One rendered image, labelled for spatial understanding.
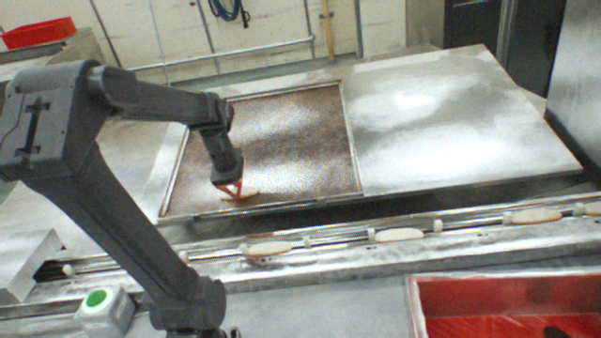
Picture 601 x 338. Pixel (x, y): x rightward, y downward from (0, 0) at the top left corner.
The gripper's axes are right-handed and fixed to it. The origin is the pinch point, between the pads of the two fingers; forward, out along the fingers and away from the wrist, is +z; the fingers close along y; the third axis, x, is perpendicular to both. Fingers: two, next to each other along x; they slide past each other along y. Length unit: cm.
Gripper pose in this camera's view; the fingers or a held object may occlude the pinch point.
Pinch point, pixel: (237, 190)
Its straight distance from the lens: 96.7
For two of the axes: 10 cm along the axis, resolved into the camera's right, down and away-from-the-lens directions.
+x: 9.9, -1.5, -0.8
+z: 1.7, 7.1, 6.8
